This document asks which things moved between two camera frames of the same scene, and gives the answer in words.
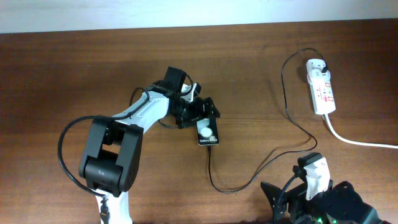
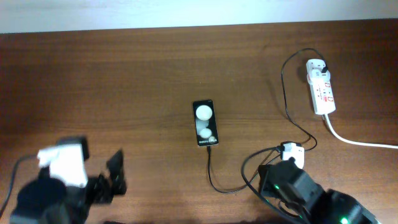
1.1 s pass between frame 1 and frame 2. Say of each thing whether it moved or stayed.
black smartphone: stayed
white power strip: stayed
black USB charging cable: stayed
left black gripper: moved
